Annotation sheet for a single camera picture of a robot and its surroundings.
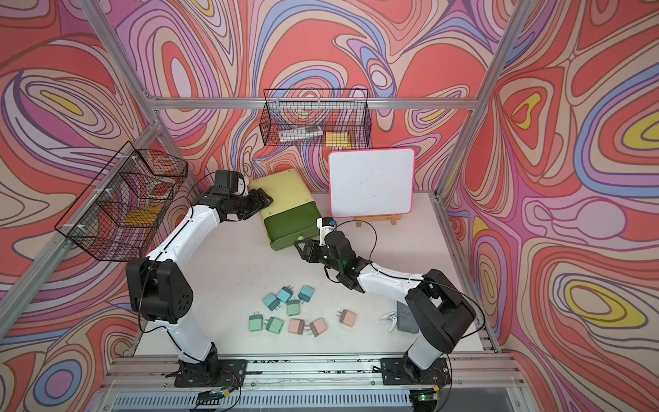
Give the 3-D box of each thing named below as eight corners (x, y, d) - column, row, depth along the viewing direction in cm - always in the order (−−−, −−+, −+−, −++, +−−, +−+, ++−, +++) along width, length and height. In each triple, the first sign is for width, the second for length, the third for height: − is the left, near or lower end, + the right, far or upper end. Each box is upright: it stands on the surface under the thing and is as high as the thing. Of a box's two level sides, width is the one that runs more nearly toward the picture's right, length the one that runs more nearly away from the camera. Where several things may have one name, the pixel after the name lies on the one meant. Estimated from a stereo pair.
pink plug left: (288, 334, 82) (287, 332, 80) (289, 320, 85) (289, 318, 83) (308, 334, 82) (307, 332, 80) (309, 320, 85) (308, 318, 83)
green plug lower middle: (262, 329, 83) (261, 327, 81) (268, 316, 86) (266, 314, 84) (279, 334, 82) (278, 332, 80) (284, 321, 84) (283, 319, 83)
